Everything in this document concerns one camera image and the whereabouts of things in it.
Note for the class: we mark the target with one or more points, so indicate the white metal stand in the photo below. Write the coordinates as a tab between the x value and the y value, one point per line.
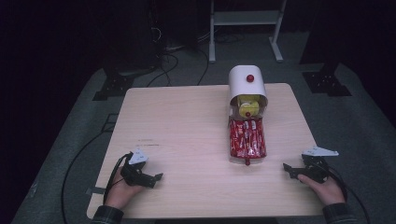
246	17

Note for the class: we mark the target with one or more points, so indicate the white mini drawer cabinet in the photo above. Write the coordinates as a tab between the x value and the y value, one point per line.
243	85

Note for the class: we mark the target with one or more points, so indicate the person's left hand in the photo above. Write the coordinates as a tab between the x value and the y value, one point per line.
120	193

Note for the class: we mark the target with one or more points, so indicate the person's right hand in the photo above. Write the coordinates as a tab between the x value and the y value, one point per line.
328	191

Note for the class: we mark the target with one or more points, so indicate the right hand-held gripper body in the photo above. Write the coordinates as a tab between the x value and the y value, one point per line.
316	169

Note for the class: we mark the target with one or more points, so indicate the pile of red snack packets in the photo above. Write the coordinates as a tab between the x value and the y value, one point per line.
247	140

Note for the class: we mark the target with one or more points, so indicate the white drawer with red packets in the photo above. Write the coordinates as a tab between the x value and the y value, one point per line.
247	160

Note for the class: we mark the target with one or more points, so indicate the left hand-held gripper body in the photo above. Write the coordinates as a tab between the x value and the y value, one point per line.
134	174

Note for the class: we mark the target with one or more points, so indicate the black stand base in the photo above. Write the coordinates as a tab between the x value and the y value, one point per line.
327	82
113	87

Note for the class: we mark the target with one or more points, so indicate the white drawer with yellow packs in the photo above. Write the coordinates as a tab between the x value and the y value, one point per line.
233	109

